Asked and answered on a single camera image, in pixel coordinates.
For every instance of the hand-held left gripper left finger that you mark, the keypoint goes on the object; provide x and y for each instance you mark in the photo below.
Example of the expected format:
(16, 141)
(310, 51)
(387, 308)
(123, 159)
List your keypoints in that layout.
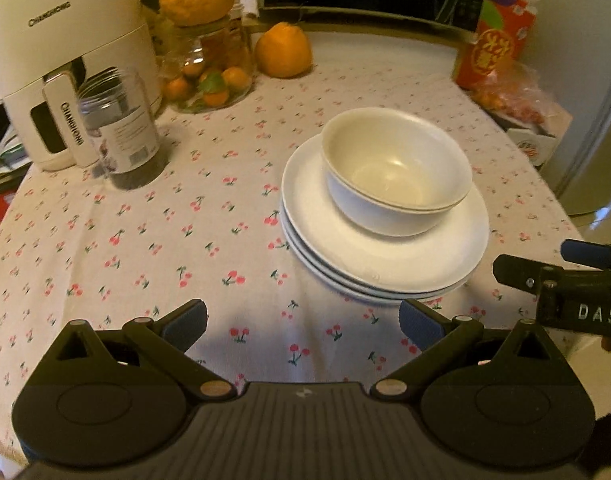
(188, 322)

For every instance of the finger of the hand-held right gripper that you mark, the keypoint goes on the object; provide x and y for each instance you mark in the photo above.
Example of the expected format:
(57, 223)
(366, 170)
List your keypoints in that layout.
(583, 251)
(515, 272)

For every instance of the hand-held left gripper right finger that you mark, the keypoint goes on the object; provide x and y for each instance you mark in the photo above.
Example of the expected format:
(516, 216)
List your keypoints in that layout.
(420, 322)

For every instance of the small blue patterned plate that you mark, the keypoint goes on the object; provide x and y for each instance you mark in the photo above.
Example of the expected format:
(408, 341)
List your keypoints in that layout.
(365, 301)

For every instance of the plain white plate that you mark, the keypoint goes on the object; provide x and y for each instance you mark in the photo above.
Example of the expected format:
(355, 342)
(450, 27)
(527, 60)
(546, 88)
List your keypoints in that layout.
(435, 255)

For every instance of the white bowl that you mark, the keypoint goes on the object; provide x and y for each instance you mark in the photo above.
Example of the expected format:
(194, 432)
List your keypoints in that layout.
(385, 160)
(380, 220)

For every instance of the large blue patterned plate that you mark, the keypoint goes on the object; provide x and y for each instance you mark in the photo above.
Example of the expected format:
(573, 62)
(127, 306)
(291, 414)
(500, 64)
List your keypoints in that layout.
(319, 274)

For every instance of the cherry print tablecloth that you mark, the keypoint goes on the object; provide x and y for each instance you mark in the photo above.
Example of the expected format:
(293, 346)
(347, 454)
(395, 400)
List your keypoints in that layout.
(185, 240)

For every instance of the white box with round logo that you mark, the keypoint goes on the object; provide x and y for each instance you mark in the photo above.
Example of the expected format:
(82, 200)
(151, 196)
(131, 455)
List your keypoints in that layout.
(533, 145)

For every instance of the white refrigerator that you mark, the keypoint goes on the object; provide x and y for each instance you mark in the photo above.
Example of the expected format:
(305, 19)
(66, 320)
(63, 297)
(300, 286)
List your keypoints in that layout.
(585, 110)

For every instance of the plastic bag of oranges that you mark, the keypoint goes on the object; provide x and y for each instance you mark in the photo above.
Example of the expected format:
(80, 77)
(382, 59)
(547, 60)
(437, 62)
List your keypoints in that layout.
(523, 102)

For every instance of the clear plastic jar dark contents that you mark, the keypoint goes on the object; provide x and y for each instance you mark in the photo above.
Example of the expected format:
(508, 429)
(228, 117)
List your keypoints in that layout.
(128, 140)

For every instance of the red printed gift box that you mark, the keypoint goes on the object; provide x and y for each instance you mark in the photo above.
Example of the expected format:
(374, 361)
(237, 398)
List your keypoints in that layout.
(490, 50)

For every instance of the small tangerine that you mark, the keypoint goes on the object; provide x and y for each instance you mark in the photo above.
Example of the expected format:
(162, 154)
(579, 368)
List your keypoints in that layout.
(214, 97)
(178, 89)
(235, 80)

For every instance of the orange with stem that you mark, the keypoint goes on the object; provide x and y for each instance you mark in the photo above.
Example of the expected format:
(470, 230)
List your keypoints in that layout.
(284, 50)

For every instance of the cream air fryer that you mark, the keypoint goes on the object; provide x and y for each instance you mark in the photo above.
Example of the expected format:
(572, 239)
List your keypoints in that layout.
(60, 45)

